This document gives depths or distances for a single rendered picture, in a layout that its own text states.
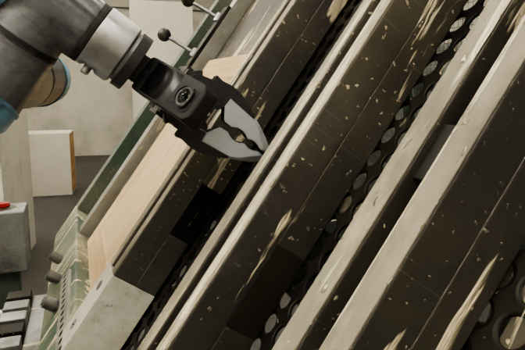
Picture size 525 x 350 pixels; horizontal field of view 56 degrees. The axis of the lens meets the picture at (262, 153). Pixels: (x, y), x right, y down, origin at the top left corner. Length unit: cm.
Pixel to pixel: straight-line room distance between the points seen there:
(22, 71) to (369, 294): 43
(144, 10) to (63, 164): 219
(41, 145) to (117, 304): 540
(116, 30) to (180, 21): 430
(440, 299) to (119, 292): 53
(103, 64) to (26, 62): 8
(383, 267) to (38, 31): 43
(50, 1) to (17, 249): 111
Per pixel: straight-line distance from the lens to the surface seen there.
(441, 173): 29
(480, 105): 30
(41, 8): 57
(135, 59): 57
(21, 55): 58
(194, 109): 51
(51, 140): 608
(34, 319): 133
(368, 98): 47
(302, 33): 76
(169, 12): 486
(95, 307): 75
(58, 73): 71
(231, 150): 61
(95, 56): 57
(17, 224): 157
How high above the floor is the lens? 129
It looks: 8 degrees down
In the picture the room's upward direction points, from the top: straight up
